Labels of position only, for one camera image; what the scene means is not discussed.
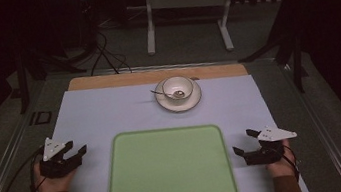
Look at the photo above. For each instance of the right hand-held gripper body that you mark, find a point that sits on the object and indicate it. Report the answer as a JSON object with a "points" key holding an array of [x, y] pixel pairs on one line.
{"points": [[268, 149]]}

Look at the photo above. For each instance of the metal spoon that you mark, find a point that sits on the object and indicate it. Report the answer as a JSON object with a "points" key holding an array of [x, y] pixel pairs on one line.
{"points": [[164, 93]]}

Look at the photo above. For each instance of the black floor socket box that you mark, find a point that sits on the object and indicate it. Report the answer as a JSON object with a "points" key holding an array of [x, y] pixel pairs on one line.
{"points": [[40, 118]]}

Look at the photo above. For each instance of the person's left hand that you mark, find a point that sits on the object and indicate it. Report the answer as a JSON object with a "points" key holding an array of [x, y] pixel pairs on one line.
{"points": [[54, 184]]}

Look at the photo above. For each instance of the dark device with red light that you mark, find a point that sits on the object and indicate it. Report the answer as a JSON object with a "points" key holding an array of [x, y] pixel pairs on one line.
{"points": [[88, 16]]}

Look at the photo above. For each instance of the white saucer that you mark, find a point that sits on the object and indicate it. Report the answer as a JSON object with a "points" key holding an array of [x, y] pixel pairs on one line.
{"points": [[180, 105]]}

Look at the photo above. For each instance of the white table mat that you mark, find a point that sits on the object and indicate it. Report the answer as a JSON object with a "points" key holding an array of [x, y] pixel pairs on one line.
{"points": [[94, 120]]}

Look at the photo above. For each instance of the person's right hand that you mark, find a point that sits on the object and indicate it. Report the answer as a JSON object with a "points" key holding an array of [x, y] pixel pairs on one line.
{"points": [[281, 166]]}

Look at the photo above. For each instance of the black metal stand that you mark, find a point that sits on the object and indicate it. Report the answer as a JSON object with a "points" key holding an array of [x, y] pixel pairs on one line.
{"points": [[23, 83], [296, 58]]}

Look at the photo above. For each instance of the white cup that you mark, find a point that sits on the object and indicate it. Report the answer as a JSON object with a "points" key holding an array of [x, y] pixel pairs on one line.
{"points": [[182, 84]]}

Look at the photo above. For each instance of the green tray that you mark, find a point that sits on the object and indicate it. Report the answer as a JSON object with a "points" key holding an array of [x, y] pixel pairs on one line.
{"points": [[168, 168]]}

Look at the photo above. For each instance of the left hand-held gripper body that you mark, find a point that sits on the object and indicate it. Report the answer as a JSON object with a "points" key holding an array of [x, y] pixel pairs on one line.
{"points": [[57, 167]]}

